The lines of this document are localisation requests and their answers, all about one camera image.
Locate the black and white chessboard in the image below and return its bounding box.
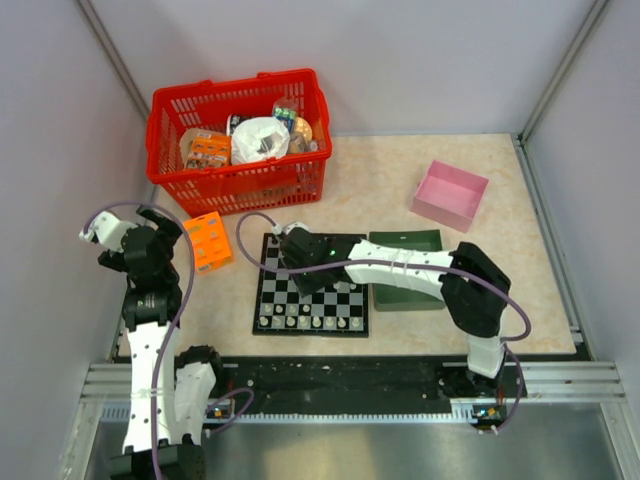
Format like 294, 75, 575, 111
250, 232, 372, 338

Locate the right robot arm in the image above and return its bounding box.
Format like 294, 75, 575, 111
273, 222, 524, 397

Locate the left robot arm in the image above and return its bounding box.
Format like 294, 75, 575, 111
79, 203, 227, 479

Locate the dark green tray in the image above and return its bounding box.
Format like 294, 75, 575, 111
369, 230, 444, 312

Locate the white plastic bag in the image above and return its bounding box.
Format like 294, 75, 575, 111
231, 117, 290, 165

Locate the orange snack box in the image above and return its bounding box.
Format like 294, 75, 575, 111
179, 128, 231, 169

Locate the red plastic shopping basket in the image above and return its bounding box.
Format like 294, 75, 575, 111
146, 68, 333, 216

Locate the pink box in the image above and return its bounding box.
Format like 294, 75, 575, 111
409, 160, 489, 233

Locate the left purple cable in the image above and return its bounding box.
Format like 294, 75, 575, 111
82, 200, 255, 480

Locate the purple cable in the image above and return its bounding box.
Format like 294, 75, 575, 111
235, 212, 532, 435
82, 200, 255, 480

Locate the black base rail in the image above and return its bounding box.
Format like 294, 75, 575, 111
169, 353, 546, 416

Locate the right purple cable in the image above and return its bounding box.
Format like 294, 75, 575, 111
235, 212, 532, 435

